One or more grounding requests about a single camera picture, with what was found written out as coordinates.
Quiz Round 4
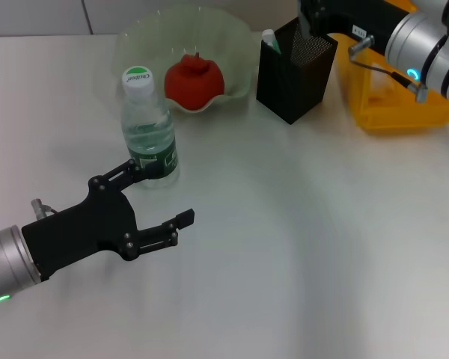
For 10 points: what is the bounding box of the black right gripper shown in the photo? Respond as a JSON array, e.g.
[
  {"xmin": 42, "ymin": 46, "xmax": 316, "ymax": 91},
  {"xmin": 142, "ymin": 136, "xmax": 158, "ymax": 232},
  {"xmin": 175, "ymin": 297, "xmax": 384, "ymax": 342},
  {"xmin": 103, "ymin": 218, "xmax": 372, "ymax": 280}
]
[{"xmin": 296, "ymin": 0, "xmax": 412, "ymax": 49}]

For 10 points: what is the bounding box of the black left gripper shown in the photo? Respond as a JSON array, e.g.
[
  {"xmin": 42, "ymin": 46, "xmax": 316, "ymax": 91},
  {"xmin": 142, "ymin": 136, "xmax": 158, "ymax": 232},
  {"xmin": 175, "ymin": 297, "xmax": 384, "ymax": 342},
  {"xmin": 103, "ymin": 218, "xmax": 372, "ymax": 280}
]
[{"xmin": 20, "ymin": 159, "xmax": 196, "ymax": 282}]

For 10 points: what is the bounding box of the green utility knife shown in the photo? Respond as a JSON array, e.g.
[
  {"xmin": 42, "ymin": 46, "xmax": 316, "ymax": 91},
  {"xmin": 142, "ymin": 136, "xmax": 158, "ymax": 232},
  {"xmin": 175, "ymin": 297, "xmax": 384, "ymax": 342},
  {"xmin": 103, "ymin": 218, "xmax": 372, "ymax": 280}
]
[{"xmin": 261, "ymin": 28, "xmax": 284, "ymax": 55}]

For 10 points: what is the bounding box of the clear water bottle green label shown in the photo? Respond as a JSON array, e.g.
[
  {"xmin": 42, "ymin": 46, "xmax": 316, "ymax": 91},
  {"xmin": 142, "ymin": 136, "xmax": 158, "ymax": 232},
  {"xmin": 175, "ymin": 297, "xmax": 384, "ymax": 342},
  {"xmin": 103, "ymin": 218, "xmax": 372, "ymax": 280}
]
[{"xmin": 120, "ymin": 66, "xmax": 180, "ymax": 190}]

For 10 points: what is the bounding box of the black mesh pen holder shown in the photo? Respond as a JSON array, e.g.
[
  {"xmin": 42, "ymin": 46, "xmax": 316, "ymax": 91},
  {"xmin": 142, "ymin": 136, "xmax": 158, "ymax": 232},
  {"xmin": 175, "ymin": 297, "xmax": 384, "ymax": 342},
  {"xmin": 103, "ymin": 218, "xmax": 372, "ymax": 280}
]
[{"xmin": 256, "ymin": 16, "xmax": 339, "ymax": 125}]

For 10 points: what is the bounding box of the green glass fruit bowl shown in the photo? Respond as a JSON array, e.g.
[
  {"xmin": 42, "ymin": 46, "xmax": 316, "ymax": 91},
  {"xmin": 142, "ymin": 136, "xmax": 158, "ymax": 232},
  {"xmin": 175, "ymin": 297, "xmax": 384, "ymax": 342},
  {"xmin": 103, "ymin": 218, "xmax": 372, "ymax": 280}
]
[{"xmin": 114, "ymin": 4, "xmax": 258, "ymax": 113}]

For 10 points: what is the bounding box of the yellow plastic bin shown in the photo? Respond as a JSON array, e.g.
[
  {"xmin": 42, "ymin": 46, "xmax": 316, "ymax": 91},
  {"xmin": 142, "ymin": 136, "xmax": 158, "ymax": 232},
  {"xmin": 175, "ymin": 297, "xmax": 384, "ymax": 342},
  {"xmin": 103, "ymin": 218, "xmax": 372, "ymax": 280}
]
[{"xmin": 336, "ymin": 0, "xmax": 449, "ymax": 135}]

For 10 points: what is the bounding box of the left wrist cable with plugs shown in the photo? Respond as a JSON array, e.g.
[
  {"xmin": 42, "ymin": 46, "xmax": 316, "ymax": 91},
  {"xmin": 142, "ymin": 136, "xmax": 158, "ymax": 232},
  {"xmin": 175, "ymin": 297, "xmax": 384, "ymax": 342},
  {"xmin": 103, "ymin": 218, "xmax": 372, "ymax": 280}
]
[{"xmin": 30, "ymin": 198, "xmax": 61, "ymax": 220}]

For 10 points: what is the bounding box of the wrist cable with plugs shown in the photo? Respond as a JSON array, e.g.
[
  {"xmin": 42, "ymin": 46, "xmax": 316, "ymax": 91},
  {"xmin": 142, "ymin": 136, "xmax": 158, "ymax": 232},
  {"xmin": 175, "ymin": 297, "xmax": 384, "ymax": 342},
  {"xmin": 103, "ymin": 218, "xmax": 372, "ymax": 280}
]
[
  {"xmin": 347, "ymin": 35, "xmax": 430, "ymax": 104},
  {"xmin": 30, "ymin": 198, "xmax": 61, "ymax": 220}
]

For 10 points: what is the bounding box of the right wrist cable with plugs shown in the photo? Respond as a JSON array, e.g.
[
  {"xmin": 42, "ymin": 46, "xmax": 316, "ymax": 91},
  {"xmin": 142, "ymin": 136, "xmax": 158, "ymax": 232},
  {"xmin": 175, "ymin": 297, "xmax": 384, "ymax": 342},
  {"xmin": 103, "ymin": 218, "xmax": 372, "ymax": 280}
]
[{"xmin": 347, "ymin": 35, "xmax": 430, "ymax": 104}]

